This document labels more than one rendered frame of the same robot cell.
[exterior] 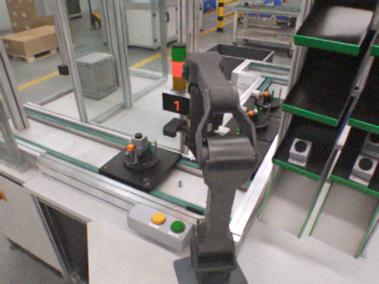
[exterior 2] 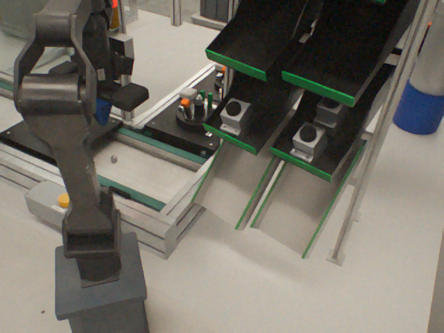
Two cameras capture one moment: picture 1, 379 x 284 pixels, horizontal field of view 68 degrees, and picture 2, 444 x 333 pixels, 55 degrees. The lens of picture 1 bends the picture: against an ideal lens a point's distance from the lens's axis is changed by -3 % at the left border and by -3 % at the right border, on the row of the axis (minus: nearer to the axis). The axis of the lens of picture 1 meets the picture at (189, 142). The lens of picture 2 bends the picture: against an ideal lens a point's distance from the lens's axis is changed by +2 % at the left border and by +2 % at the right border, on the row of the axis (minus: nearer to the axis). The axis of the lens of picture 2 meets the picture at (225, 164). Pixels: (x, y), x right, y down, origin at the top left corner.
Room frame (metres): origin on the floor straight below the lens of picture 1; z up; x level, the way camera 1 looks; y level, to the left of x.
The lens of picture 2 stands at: (-0.10, -0.24, 1.69)
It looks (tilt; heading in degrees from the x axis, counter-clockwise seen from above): 39 degrees down; 357
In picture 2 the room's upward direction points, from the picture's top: 4 degrees clockwise
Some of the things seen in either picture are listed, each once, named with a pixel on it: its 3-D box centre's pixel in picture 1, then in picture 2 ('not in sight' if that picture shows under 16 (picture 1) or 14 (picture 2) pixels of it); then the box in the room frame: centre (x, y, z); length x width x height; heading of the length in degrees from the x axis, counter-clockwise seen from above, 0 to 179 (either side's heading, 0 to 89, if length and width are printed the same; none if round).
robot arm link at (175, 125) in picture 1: (202, 124); (95, 70); (0.59, -0.03, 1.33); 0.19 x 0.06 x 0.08; 62
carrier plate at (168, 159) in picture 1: (141, 163); (63, 129); (0.93, 0.19, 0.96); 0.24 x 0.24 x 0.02; 62
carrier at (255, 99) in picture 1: (268, 97); not in sight; (1.45, -0.43, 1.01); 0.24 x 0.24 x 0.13; 62
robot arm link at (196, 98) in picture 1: (203, 94); (89, 28); (0.59, -0.03, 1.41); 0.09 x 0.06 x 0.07; 6
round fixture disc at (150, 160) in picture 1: (141, 159); not in sight; (0.93, 0.19, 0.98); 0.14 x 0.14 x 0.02
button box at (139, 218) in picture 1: (159, 225); (69, 209); (0.64, 0.10, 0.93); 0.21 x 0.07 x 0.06; 62
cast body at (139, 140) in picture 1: (141, 140); not in sight; (0.94, 0.19, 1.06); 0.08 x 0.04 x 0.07; 152
